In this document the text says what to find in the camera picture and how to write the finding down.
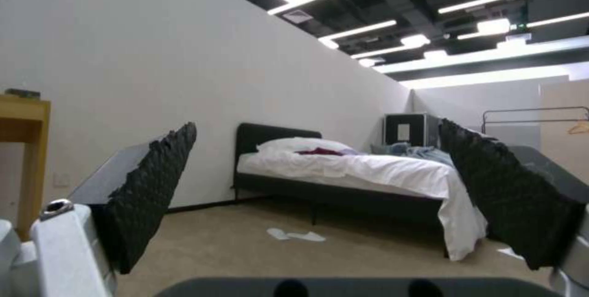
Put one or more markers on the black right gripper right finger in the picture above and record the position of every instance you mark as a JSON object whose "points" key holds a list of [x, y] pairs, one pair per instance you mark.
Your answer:
{"points": [[511, 193]]}

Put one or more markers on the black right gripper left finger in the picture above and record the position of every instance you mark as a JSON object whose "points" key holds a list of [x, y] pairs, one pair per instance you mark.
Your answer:
{"points": [[142, 193]]}

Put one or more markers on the metal clothes rack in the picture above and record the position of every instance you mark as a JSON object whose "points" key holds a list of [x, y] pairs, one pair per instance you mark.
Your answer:
{"points": [[534, 112]]}

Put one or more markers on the wooden clothes hanger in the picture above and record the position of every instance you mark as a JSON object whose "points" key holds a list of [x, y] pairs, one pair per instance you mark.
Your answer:
{"points": [[579, 127]]}

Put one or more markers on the pale blue crumpled clothes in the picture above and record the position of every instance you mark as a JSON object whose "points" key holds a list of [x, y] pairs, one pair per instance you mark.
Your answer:
{"points": [[414, 152]]}

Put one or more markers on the black flight case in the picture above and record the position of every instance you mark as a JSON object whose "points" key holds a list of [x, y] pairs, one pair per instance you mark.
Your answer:
{"points": [[409, 129]]}

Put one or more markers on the yellow wooden cabinet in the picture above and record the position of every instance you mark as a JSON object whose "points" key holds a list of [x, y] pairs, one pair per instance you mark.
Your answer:
{"points": [[23, 152]]}

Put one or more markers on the white bed sheet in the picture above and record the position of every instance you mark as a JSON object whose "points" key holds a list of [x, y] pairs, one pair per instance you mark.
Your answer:
{"points": [[368, 176]]}

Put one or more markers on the small dark box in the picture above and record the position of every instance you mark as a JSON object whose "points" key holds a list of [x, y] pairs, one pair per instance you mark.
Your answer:
{"points": [[22, 92]]}

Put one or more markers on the white pillow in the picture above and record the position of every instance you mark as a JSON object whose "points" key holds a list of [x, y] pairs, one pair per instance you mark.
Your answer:
{"points": [[301, 145]]}

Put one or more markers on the dark red garment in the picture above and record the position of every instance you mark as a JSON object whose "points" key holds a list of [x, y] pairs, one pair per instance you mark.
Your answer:
{"points": [[317, 152]]}

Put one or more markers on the dark upholstered bed frame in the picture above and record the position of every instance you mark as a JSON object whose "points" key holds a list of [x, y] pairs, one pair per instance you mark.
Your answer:
{"points": [[340, 200]]}

